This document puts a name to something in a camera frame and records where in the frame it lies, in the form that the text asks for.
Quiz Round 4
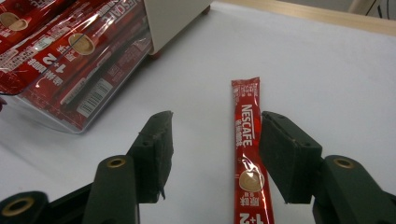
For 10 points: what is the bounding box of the wooden table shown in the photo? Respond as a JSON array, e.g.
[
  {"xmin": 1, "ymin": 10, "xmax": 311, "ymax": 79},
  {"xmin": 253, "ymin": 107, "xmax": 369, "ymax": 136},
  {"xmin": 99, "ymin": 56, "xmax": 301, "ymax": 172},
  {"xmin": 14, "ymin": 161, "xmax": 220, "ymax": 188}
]
[{"xmin": 214, "ymin": 0, "xmax": 396, "ymax": 37}]

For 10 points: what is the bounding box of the white table mat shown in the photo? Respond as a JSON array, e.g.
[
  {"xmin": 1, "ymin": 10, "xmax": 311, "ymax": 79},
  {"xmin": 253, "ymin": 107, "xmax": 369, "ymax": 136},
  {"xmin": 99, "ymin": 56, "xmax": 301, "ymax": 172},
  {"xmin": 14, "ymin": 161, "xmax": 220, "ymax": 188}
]
[{"xmin": 0, "ymin": 1, "xmax": 396, "ymax": 224}]

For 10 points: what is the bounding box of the single red coffee stick packet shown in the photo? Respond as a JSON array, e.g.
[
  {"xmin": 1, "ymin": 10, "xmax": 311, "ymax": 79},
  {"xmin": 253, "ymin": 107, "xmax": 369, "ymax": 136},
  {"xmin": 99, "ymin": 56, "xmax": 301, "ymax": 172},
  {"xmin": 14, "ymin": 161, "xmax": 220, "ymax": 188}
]
[{"xmin": 231, "ymin": 77, "xmax": 276, "ymax": 224}]

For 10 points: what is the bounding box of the white mini drawer cabinet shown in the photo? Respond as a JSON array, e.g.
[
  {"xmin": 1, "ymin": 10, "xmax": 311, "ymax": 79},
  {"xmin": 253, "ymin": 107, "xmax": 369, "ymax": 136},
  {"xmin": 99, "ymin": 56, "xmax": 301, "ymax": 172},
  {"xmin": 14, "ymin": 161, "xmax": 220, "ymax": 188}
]
[{"xmin": 142, "ymin": 0, "xmax": 217, "ymax": 61}]

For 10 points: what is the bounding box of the clear drawer with red contents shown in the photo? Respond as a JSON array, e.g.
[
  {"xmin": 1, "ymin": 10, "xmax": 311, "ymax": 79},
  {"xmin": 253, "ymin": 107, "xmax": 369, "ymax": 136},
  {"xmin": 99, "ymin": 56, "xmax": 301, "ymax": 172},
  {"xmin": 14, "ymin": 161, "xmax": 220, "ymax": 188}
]
[{"xmin": 0, "ymin": 0, "xmax": 154, "ymax": 135}]

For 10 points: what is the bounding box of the pile of red coffee sticks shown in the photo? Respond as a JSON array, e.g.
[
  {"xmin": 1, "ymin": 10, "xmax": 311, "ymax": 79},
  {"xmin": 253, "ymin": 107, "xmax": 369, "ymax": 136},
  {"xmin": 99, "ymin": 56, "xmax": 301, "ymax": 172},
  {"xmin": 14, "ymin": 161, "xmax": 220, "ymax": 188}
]
[{"xmin": 0, "ymin": 0, "xmax": 152, "ymax": 132}]

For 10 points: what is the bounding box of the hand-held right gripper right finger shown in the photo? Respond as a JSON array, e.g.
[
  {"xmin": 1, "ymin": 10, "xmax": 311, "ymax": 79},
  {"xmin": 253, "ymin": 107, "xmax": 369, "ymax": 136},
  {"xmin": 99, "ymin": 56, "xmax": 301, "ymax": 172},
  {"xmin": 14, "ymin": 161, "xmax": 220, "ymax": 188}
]
[{"xmin": 259, "ymin": 110, "xmax": 396, "ymax": 224}]

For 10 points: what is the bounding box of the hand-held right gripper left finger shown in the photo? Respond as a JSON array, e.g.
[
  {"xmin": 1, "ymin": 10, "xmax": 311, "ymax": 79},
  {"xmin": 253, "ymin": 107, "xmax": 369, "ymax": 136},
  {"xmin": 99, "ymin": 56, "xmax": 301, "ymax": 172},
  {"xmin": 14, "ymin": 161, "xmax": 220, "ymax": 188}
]
[{"xmin": 82, "ymin": 110, "xmax": 175, "ymax": 224}]

